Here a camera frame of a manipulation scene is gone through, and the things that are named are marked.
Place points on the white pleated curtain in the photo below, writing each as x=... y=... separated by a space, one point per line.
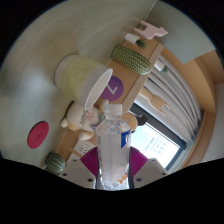
x=180 y=103

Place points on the clear plastic water bottle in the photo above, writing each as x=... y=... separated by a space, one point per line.
x=113 y=153

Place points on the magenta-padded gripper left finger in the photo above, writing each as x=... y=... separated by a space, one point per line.
x=76 y=170

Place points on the pink horse figurine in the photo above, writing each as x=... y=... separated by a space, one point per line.
x=150 y=30

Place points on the cream plush mouse toy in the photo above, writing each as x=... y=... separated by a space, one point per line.
x=81 y=120

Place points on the white wall socket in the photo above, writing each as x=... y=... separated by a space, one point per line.
x=85 y=146

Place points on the grey-green desk partition panel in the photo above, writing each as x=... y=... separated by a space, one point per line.
x=186 y=33

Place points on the flat round red coaster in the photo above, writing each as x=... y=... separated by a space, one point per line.
x=38 y=134

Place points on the dark-framed window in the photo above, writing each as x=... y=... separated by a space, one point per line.
x=156 y=143

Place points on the tall green cactus ornament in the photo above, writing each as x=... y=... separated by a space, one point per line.
x=131 y=60

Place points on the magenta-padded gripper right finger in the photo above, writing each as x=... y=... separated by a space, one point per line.
x=151 y=169

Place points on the round purple number sticker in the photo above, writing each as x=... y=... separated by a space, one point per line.
x=115 y=90

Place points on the dark horse figurine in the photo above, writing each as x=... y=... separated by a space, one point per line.
x=141 y=120

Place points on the wooden desk ledge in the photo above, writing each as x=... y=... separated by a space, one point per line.
x=133 y=83

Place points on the translucent white plastic cup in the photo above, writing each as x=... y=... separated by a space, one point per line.
x=76 y=78

